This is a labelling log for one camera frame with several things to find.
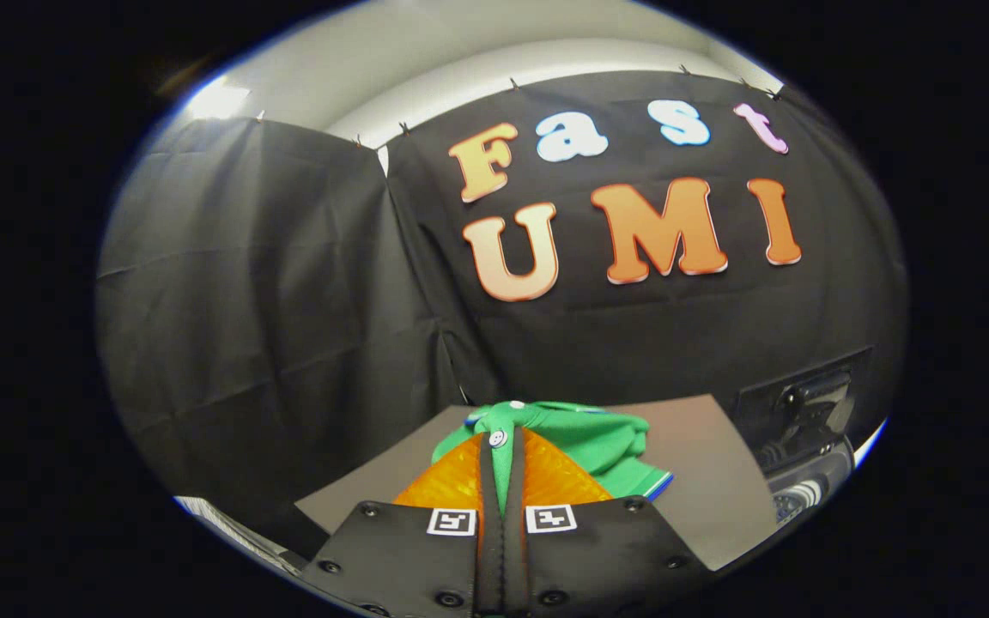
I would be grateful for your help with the row of small cloth clips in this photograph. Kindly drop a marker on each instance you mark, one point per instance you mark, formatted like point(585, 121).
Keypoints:
point(512, 83)

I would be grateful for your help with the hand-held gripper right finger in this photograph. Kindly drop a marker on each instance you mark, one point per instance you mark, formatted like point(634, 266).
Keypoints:
point(514, 558)

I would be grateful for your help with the green polo shirt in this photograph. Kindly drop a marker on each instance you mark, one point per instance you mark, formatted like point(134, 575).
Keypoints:
point(589, 442)

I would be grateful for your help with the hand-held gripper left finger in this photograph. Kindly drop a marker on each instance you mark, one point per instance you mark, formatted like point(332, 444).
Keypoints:
point(486, 549)

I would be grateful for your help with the long ceiling light strip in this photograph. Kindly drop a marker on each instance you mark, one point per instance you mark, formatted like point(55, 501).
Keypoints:
point(218, 101)

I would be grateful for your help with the black backdrop cloth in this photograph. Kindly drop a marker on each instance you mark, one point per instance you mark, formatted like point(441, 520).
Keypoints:
point(288, 300)

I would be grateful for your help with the dark washing machine lid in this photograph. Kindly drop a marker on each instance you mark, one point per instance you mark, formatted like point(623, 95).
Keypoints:
point(803, 399)

